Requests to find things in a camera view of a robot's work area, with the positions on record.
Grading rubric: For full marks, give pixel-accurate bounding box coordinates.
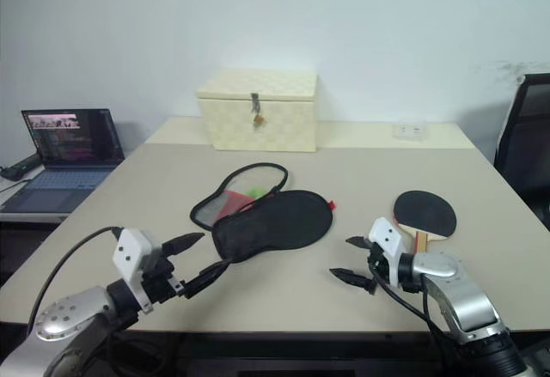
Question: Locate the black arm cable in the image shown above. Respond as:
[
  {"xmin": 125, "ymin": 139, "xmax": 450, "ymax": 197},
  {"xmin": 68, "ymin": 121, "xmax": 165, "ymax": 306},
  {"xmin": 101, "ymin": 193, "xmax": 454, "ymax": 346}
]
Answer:
[
  {"xmin": 370, "ymin": 260, "xmax": 457, "ymax": 344},
  {"xmin": 26, "ymin": 225, "xmax": 124, "ymax": 335}
]

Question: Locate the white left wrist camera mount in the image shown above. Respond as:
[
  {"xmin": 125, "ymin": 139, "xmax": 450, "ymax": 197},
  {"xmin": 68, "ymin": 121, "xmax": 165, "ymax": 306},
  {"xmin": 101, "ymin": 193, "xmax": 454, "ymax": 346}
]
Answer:
[{"xmin": 112, "ymin": 228, "xmax": 156, "ymax": 315}]

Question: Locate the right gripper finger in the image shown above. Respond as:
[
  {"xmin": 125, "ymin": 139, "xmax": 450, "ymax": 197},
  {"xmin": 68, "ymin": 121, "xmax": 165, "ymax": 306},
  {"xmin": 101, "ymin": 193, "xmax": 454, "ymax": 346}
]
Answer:
[
  {"xmin": 328, "ymin": 267, "xmax": 376, "ymax": 295},
  {"xmin": 345, "ymin": 235, "xmax": 373, "ymax": 250}
]

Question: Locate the black handheld device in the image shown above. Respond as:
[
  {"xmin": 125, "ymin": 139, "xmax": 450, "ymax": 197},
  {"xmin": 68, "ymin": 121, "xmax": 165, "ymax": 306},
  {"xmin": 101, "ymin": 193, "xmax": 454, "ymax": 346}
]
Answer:
[{"xmin": 0, "ymin": 152, "xmax": 42, "ymax": 182}]

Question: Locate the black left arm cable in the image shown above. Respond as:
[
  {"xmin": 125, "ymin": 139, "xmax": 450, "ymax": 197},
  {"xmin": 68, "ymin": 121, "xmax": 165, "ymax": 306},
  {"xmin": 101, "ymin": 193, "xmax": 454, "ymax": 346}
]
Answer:
[{"xmin": 26, "ymin": 225, "xmax": 124, "ymax": 335}]

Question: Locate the black table tennis paddle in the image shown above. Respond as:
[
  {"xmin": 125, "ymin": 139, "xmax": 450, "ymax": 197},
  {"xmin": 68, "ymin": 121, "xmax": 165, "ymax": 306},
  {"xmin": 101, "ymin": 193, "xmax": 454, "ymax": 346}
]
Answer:
[{"xmin": 391, "ymin": 189, "xmax": 458, "ymax": 254}]

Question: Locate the black office chair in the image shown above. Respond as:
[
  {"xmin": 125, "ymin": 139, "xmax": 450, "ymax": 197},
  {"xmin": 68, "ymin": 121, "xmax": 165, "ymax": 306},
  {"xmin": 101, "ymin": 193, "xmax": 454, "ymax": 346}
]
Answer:
[{"xmin": 492, "ymin": 72, "xmax": 550, "ymax": 220}]

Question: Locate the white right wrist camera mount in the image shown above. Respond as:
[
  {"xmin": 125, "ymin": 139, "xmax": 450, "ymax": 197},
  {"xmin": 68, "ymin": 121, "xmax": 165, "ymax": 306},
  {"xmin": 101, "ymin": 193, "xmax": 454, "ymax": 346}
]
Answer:
[{"xmin": 367, "ymin": 216, "xmax": 407, "ymax": 286}]

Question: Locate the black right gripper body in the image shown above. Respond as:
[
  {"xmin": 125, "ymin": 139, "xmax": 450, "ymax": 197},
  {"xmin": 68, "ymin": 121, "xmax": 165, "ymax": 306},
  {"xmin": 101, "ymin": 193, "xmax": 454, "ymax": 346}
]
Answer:
[{"xmin": 364, "ymin": 241, "xmax": 390, "ymax": 295}]

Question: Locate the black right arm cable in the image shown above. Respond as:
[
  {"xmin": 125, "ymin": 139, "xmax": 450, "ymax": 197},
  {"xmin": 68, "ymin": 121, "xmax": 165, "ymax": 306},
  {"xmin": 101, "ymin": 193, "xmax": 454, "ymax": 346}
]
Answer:
[{"xmin": 370, "ymin": 260, "xmax": 457, "ymax": 344}]

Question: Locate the cream woven storage box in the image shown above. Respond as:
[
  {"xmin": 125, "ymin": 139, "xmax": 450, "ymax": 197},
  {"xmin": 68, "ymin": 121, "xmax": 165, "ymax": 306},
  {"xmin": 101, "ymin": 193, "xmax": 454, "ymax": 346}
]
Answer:
[{"xmin": 195, "ymin": 68, "xmax": 320, "ymax": 154}]

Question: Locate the red flat card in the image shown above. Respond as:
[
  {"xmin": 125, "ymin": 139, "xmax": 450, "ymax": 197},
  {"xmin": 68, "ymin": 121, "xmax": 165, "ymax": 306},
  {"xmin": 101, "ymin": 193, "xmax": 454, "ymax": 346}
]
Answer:
[{"xmin": 214, "ymin": 188, "xmax": 253, "ymax": 220}]

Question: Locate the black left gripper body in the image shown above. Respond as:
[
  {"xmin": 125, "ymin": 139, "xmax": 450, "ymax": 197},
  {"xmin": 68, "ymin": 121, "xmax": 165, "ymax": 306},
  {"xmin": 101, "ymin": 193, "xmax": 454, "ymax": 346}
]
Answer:
[{"xmin": 140, "ymin": 249, "xmax": 188, "ymax": 306}]

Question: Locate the clear plastic box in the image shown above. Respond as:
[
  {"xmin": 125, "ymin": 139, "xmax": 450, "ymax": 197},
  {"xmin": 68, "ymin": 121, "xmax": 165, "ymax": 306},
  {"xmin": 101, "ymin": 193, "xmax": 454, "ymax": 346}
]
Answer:
[{"xmin": 391, "ymin": 122, "xmax": 431, "ymax": 143}]

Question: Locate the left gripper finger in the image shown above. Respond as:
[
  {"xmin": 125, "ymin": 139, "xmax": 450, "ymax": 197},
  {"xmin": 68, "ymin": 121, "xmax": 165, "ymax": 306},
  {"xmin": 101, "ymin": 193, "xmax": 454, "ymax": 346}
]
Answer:
[
  {"xmin": 185, "ymin": 260, "xmax": 232, "ymax": 300},
  {"xmin": 162, "ymin": 232, "xmax": 206, "ymax": 258}
]

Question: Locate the open laptop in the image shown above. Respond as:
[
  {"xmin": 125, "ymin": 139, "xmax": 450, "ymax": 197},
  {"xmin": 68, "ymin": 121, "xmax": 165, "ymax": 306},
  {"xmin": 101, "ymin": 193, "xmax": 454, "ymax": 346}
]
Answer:
[{"xmin": 0, "ymin": 107, "xmax": 127, "ymax": 216}]

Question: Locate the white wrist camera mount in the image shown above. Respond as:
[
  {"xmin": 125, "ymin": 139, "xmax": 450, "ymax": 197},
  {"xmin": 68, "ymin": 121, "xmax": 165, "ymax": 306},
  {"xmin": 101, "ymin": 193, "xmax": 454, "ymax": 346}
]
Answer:
[
  {"xmin": 112, "ymin": 228, "xmax": 156, "ymax": 315},
  {"xmin": 367, "ymin": 216, "xmax": 407, "ymax": 286}
]

